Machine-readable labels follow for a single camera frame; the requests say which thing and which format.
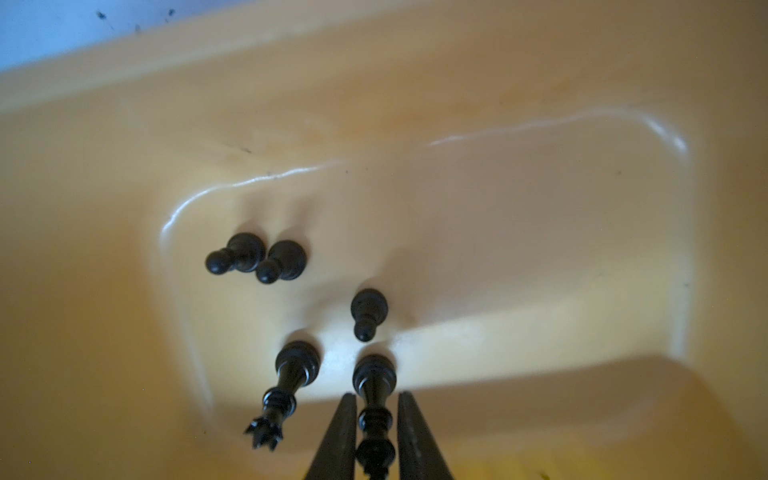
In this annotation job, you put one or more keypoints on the black pawn in bin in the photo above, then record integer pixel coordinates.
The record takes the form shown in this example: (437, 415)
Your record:
(286, 260)
(369, 309)
(243, 252)

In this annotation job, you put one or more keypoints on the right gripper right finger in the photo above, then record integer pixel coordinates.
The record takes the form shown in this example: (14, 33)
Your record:
(419, 455)

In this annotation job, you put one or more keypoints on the black chess king piece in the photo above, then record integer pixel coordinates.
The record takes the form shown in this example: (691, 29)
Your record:
(374, 380)

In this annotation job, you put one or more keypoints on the yellow plastic bin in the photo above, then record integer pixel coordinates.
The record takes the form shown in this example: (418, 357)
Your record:
(563, 202)

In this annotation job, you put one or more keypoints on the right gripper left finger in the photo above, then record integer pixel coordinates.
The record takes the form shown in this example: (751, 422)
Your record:
(335, 457)

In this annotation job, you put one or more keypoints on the black chess queen piece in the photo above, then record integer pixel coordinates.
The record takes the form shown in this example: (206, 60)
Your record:
(297, 365)

